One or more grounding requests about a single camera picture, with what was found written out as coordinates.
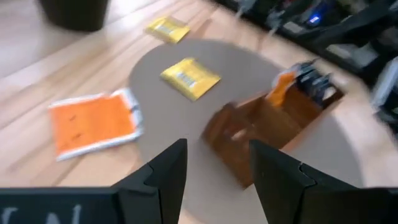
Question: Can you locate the white and orange tea packet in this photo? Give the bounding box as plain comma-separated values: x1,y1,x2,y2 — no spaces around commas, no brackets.
266,68,301,108

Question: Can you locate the dark blue tea packet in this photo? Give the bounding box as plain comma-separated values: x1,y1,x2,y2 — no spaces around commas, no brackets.
307,74,338,108
294,60,324,94

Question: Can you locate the wooden tea organizer box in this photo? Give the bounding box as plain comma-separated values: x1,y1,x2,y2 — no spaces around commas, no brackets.
201,62,345,190

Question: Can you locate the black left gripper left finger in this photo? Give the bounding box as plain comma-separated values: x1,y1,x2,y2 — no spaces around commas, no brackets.
111,138,188,224

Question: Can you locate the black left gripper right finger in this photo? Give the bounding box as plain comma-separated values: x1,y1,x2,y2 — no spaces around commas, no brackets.
249,140,359,224

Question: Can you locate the green potted plant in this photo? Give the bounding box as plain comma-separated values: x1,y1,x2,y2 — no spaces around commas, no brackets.
37,0,111,33

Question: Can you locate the round grey mat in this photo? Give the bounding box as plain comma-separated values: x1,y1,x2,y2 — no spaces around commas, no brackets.
129,39,364,224

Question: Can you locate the yellow tea packet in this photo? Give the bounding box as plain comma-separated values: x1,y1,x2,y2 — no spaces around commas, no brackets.
144,15,191,44
160,57,222,102

